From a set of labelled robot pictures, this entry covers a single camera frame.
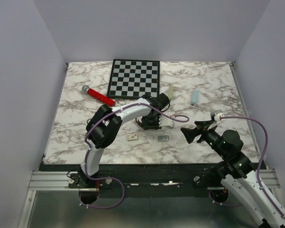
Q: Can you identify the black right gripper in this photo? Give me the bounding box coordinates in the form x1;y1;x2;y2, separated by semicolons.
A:
180;119;228;158

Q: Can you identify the grey staple strip tray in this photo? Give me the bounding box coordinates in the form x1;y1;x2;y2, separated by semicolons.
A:
158;135;170;142

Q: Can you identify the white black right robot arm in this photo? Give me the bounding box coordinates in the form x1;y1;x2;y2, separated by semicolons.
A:
181;120;285;228

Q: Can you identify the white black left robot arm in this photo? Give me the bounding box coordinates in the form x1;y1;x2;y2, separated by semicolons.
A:
74;93;170;188

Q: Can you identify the light blue stapler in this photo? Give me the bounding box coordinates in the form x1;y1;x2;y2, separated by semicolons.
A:
190;90;199;106

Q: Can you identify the pale green stapler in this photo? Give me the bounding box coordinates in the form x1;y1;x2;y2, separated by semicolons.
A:
168;85;174;101

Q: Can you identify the small staple box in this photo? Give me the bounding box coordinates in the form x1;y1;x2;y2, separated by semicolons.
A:
127;133;138;141

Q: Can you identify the black white chessboard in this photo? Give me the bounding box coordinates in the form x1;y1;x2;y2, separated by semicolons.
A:
106;59;160;99

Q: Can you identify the red glitter toy microphone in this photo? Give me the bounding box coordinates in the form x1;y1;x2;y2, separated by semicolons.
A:
82;85;115;107

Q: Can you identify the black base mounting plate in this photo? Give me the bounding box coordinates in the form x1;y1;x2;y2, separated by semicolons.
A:
39;163;231;199

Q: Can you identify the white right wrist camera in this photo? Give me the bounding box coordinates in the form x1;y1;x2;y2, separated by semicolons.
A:
210;110;224;122

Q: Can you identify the aluminium rail right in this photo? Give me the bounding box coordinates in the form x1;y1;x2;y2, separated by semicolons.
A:
208;169;280;191

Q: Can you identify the aluminium rail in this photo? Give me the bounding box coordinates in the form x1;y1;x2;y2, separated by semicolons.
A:
208;169;280;191
28;171;78;191

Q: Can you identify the aluminium rail left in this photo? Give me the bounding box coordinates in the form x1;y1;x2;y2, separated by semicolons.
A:
28;171;78;191

